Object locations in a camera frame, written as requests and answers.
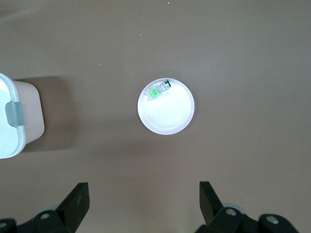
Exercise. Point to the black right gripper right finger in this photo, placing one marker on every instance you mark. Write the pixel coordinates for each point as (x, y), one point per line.
(209, 204)

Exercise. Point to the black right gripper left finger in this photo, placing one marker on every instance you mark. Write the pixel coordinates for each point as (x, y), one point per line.
(75, 204)

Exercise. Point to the pink round plate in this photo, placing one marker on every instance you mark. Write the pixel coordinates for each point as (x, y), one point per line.
(167, 116)

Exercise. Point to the green and white switch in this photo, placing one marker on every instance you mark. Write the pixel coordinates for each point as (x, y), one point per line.
(155, 92)

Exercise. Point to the grey box latch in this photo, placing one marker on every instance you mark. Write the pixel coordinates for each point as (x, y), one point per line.
(14, 114)

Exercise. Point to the pink box with white lid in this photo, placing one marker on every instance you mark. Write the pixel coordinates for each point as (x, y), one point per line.
(7, 140)

